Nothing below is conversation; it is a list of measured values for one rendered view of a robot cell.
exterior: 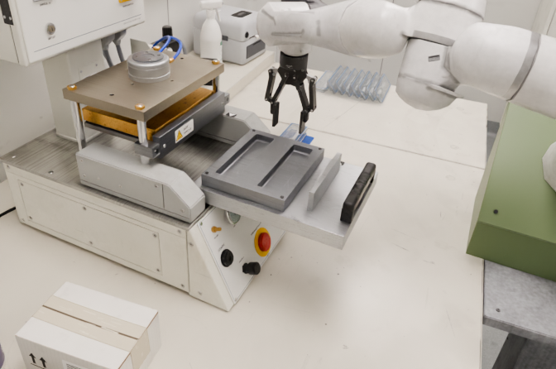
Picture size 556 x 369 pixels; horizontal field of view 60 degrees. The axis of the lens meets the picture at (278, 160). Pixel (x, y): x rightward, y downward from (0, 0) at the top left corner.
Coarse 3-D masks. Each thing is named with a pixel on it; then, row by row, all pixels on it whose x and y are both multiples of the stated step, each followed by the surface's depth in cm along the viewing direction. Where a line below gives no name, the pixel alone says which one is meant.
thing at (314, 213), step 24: (336, 168) 92; (360, 168) 97; (216, 192) 87; (312, 192) 82; (336, 192) 89; (264, 216) 84; (288, 216) 82; (312, 216) 83; (336, 216) 83; (336, 240) 80
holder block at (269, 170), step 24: (240, 144) 97; (264, 144) 100; (288, 144) 98; (216, 168) 89; (240, 168) 92; (264, 168) 90; (288, 168) 93; (312, 168) 93; (240, 192) 85; (264, 192) 83; (288, 192) 84
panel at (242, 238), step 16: (208, 224) 89; (224, 224) 93; (240, 224) 97; (256, 224) 102; (208, 240) 88; (224, 240) 92; (240, 240) 96; (256, 240) 101; (272, 240) 106; (240, 256) 96; (256, 256) 101; (224, 272) 91; (240, 272) 95; (240, 288) 95
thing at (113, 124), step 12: (192, 96) 99; (204, 96) 100; (84, 108) 92; (96, 108) 92; (168, 108) 94; (180, 108) 94; (96, 120) 92; (108, 120) 90; (120, 120) 89; (132, 120) 89; (156, 120) 90; (168, 120) 90; (108, 132) 92; (120, 132) 91; (132, 132) 89
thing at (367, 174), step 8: (368, 168) 89; (360, 176) 87; (368, 176) 87; (360, 184) 84; (352, 192) 82; (360, 192) 83; (344, 200) 81; (352, 200) 80; (344, 208) 80; (352, 208) 80; (344, 216) 81; (352, 216) 81
